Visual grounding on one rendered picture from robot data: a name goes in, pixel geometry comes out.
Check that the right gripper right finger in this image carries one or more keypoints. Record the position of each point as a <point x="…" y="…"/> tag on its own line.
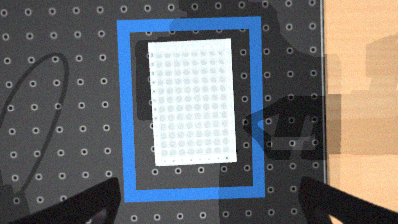
<point x="319" y="200"/>

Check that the white well plate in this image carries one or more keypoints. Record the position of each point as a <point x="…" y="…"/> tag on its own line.
<point x="192" y="102"/>

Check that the blue rectangular tape outline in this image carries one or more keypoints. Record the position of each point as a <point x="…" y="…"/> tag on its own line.
<point x="189" y="24"/>

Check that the black perforated plate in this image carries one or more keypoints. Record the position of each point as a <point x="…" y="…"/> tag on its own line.
<point x="60" y="110"/>

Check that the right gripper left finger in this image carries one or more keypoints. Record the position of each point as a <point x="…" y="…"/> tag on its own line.
<point x="100" y="202"/>

